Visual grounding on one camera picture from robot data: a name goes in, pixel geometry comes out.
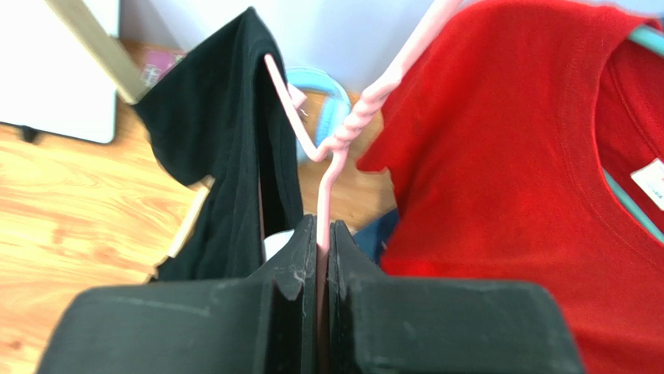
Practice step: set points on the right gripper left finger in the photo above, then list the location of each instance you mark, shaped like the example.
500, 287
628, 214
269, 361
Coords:
264, 323

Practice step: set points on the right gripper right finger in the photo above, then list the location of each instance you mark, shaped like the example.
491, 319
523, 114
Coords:
385, 324

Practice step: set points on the black t shirt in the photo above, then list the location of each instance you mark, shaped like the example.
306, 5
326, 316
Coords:
216, 114

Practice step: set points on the pink wire hanger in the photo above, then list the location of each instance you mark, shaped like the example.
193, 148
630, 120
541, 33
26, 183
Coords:
370, 102

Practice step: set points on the dark teal t shirt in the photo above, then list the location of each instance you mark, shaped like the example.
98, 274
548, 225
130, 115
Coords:
373, 238

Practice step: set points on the red t shirt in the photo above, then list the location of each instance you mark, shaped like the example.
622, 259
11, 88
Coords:
495, 141

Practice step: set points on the teal plastic hanger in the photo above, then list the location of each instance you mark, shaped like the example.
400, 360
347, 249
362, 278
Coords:
649, 178

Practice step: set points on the light blue headphones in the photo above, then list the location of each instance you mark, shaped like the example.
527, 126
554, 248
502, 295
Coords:
336, 106

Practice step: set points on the pink sticker card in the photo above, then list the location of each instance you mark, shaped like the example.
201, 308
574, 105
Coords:
157, 63

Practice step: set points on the whiteboard with red writing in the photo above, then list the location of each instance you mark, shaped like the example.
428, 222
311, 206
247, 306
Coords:
48, 81

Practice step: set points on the wooden clothes rack frame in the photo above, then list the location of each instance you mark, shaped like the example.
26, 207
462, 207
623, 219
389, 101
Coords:
120, 68

